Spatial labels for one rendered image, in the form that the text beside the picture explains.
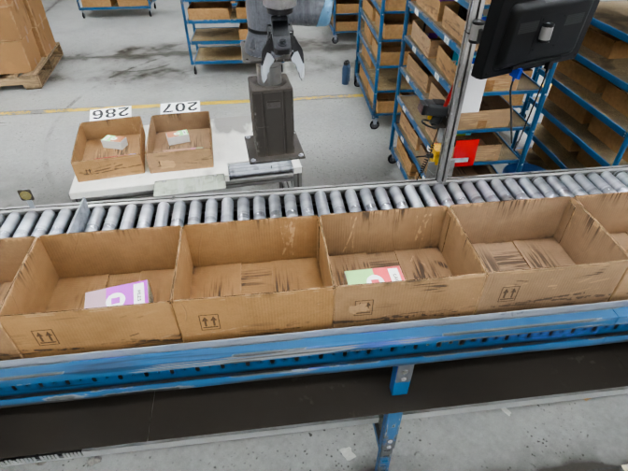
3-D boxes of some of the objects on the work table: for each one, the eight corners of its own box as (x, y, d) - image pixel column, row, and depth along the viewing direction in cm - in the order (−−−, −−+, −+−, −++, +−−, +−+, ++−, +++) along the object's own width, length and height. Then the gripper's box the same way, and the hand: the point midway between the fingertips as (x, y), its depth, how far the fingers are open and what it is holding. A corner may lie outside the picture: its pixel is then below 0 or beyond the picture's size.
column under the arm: (244, 137, 233) (236, 72, 211) (295, 133, 237) (293, 67, 216) (249, 164, 213) (242, 95, 192) (305, 158, 217) (305, 90, 196)
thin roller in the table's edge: (292, 171, 213) (292, 167, 211) (230, 178, 208) (230, 174, 207) (292, 168, 214) (291, 164, 213) (230, 176, 210) (229, 172, 208)
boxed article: (121, 150, 222) (120, 142, 219) (103, 149, 224) (100, 139, 221) (128, 145, 226) (125, 136, 223) (109, 143, 228) (107, 135, 225)
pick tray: (212, 128, 240) (209, 110, 234) (214, 167, 211) (211, 148, 205) (155, 134, 236) (150, 115, 230) (149, 174, 207) (144, 154, 201)
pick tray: (146, 134, 236) (140, 115, 230) (145, 173, 208) (139, 153, 201) (86, 140, 230) (79, 122, 224) (77, 182, 202) (69, 163, 195)
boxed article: (167, 141, 229) (165, 133, 226) (188, 137, 232) (186, 129, 229) (169, 146, 225) (167, 137, 222) (190, 142, 228) (188, 134, 225)
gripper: (307, -1, 130) (307, 70, 144) (247, 1, 128) (253, 74, 142) (312, 8, 123) (311, 83, 138) (249, 11, 121) (255, 86, 136)
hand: (283, 80), depth 137 cm, fingers open, 10 cm apart
